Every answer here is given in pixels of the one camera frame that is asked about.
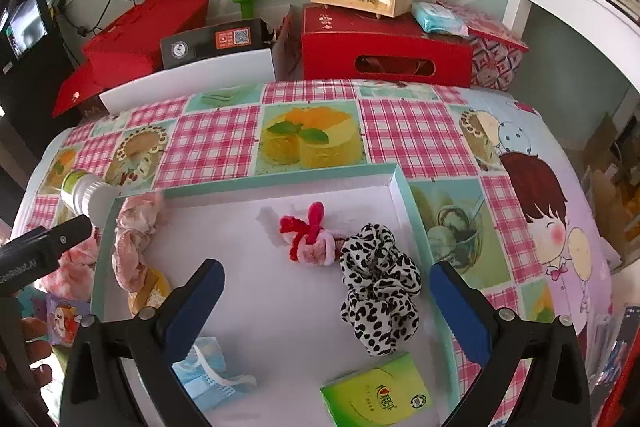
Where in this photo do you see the pink white knitted cloth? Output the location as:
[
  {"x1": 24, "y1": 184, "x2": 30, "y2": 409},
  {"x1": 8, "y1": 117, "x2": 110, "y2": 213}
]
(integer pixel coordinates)
[{"x1": 39, "y1": 236, "x2": 99, "y2": 303}]

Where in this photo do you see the purple baby wipes pack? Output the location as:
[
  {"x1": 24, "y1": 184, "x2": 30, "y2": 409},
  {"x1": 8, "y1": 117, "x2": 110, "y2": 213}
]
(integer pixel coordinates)
[{"x1": 47, "y1": 294, "x2": 90, "y2": 347}]

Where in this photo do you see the yellow round sticker pack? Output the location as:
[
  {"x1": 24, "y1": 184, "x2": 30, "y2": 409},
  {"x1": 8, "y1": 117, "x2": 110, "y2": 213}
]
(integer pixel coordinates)
[{"x1": 128, "y1": 268, "x2": 171, "y2": 317}]

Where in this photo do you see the blue face mask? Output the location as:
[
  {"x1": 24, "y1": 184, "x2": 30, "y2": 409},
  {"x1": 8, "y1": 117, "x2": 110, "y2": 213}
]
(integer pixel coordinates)
[{"x1": 172, "y1": 336, "x2": 257, "y2": 413}]

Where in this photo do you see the white green pill bottle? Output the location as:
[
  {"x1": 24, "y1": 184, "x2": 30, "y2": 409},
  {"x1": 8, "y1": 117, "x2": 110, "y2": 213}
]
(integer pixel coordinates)
[{"x1": 61, "y1": 169, "x2": 120, "y2": 229}]

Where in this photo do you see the black white leopard scrunchie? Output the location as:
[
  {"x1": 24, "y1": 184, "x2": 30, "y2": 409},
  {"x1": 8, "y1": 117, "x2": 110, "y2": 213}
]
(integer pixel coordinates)
[{"x1": 340, "y1": 223, "x2": 422, "y2": 357}]

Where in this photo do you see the patchwork cake print tablecloth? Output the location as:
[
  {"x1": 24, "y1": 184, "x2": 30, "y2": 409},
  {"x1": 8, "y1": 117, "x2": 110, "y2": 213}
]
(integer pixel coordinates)
[{"x1": 8, "y1": 78, "x2": 618, "y2": 427}]

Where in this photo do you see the pink floral cloth bundle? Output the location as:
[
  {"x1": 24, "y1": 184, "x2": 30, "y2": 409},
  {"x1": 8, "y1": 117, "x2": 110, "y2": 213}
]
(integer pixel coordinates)
[{"x1": 112, "y1": 192, "x2": 164, "y2": 293}]

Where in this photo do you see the green tissue pack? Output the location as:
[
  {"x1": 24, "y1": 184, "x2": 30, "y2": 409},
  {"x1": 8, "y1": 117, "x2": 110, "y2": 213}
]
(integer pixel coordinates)
[{"x1": 320, "y1": 352, "x2": 432, "y2": 426}]

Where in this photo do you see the white shallow tray teal rim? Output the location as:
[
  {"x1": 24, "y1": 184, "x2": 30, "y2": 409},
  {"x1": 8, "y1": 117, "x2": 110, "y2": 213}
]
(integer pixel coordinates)
[{"x1": 90, "y1": 162, "x2": 464, "y2": 427}]

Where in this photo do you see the white foam board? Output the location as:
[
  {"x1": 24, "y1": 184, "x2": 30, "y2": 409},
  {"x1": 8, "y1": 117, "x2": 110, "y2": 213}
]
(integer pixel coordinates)
[{"x1": 100, "y1": 49, "x2": 277, "y2": 114}]

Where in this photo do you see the red patterned gift box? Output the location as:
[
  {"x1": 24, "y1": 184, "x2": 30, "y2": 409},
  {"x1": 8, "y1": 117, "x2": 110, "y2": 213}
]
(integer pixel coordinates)
[{"x1": 438, "y1": 1, "x2": 528, "y2": 92}]

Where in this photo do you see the black box with QR label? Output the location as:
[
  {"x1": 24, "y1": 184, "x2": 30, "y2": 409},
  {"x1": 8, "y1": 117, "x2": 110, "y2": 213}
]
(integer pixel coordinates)
[{"x1": 160, "y1": 18, "x2": 274, "y2": 69}]

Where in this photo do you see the light blue wipes pack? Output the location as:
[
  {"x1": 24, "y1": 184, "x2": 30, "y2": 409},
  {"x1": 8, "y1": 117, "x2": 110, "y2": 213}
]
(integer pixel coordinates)
[{"x1": 411, "y1": 2, "x2": 469, "y2": 38}]

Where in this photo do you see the white shelf unit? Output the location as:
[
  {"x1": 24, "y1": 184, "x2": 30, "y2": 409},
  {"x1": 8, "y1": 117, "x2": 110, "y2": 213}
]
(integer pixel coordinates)
[{"x1": 502, "y1": 0, "x2": 640, "y2": 108}]

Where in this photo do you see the red pink hair tie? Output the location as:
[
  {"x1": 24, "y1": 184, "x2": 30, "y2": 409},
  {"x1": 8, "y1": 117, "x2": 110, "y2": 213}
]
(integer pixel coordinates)
[{"x1": 278, "y1": 200, "x2": 346, "y2": 267}]

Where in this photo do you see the red box with cutout handle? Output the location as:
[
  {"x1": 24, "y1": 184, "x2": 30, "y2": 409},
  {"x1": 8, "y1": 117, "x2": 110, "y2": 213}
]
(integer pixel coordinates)
[{"x1": 300, "y1": 3, "x2": 473, "y2": 88}]

